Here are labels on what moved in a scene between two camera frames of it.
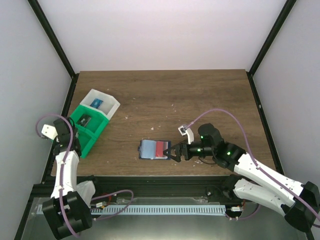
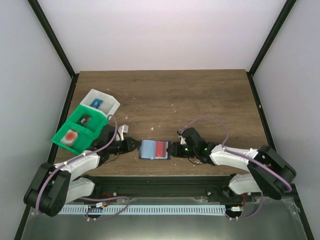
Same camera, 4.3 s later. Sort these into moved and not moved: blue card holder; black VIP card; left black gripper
Moved: left black gripper
Not moved: blue card holder; black VIP card
